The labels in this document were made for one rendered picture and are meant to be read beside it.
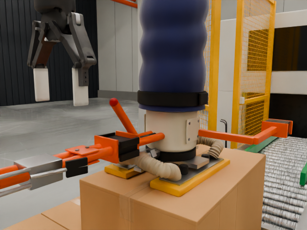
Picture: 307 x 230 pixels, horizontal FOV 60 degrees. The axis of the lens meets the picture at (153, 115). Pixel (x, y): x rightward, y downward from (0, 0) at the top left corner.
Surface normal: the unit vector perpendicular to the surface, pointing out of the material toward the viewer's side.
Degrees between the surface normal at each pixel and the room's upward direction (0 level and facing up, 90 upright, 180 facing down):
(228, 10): 90
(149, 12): 92
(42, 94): 90
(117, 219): 90
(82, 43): 63
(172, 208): 0
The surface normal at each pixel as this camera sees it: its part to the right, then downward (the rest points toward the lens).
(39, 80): 0.79, 0.10
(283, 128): -0.62, 0.11
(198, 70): 0.64, 0.01
